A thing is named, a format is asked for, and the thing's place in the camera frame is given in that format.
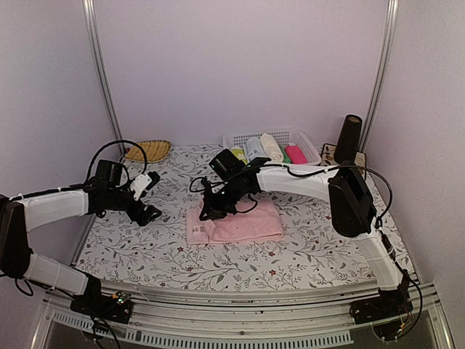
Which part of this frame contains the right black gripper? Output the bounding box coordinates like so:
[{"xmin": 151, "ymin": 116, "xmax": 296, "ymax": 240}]
[{"xmin": 200, "ymin": 178, "xmax": 246, "ymax": 221}]

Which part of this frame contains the pink towel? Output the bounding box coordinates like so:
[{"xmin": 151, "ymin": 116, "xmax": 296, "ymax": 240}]
[{"xmin": 186, "ymin": 198, "xmax": 284, "ymax": 246}]

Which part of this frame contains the cream white towel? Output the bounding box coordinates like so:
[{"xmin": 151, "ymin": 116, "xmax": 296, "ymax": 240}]
[{"xmin": 259, "ymin": 133, "xmax": 284, "ymax": 162}]

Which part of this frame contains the white plastic basket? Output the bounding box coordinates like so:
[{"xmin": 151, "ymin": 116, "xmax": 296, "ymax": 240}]
[{"xmin": 222, "ymin": 129, "xmax": 321, "ymax": 165}]

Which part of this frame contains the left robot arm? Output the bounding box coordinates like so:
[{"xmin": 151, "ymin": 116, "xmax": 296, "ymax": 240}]
[{"xmin": 1, "ymin": 152, "xmax": 161, "ymax": 316}]

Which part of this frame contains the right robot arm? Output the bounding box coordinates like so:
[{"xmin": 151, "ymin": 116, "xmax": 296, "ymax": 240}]
[{"xmin": 200, "ymin": 149, "xmax": 413, "ymax": 319}]

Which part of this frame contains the floral tablecloth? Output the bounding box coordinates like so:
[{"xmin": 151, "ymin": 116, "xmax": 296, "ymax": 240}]
[{"xmin": 72, "ymin": 143, "xmax": 416, "ymax": 293}]

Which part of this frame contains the yellow woven mat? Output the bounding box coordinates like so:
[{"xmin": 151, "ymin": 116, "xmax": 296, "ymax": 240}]
[{"xmin": 125, "ymin": 140, "xmax": 171, "ymax": 163}]

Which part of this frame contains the yellow dotted rolled towel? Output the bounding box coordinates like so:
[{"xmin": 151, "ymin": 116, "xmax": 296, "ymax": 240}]
[{"xmin": 230, "ymin": 145, "xmax": 248, "ymax": 164}]

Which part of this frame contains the light blue rolled towel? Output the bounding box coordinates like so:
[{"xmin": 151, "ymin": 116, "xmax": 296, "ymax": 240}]
[{"xmin": 246, "ymin": 137, "xmax": 270, "ymax": 162}]

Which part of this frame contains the green rolled towel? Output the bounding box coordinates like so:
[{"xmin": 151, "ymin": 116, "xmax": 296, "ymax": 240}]
[{"xmin": 279, "ymin": 145, "xmax": 292, "ymax": 164}]

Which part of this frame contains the magenta rolled towel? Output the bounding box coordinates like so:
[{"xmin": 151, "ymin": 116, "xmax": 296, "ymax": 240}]
[{"xmin": 285, "ymin": 145, "xmax": 308, "ymax": 164}]

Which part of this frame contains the floral coaster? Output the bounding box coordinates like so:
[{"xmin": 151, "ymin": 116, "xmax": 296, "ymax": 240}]
[{"xmin": 319, "ymin": 143, "xmax": 367, "ymax": 167}]

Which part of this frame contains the dark brown tall cup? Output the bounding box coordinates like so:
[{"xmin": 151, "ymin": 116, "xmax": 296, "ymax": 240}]
[{"xmin": 334, "ymin": 115, "xmax": 363, "ymax": 164}]

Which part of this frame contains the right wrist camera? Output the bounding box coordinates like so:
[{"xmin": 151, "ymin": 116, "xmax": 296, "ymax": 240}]
[{"xmin": 201, "ymin": 177, "xmax": 212, "ymax": 193}]

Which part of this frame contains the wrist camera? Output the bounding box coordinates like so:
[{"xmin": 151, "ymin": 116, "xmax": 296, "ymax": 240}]
[
  {"xmin": 129, "ymin": 171, "xmax": 161, "ymax": 201},
  {"xmin": 201, "ymin": 177, "xmax": 212, "ymax": 193}
]

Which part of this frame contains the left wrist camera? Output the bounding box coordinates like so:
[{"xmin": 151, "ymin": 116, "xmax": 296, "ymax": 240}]
[{"xmin": 129, "ymin": 171, "xmax": 161, "ymax": 201}]

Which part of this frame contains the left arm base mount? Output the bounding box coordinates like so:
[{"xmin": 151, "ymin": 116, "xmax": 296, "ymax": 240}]
[{"xmin": 70, "ymin": 292, "xmax": 134, "ymax": 324}]

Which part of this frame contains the aluminium front rail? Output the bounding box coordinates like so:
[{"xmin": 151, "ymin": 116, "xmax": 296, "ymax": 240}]
[{"xmin": 39, "ymin": 279, "xmax": 442, "ymax": 346}]

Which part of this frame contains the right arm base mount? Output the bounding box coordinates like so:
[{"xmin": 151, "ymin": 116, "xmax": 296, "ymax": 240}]
[{"xmin": 349, "ymin": 292, "xmax": 413, "ymax": 324}]

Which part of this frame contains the left aluminium frame post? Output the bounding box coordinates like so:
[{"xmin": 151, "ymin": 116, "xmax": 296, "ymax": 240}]
[{"xmin": 82, "ymin": 0, "xmax": 123, "ymax": 140}]

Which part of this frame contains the aluminium frame post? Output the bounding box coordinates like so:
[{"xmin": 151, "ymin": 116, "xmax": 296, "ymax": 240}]
[
  {"xmin": 82, "ymin": 0, "xmax": 123, "ymax": 140},
  {"xmin": 366, "ymin": 0, "xmax": 399, "ymax": 129}
]

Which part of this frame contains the right aluminium frame post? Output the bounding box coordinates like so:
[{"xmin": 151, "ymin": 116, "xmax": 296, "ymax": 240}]
[{"xmin": 366, "ymin": 0, "xmax": 399, "ymax": 129}]

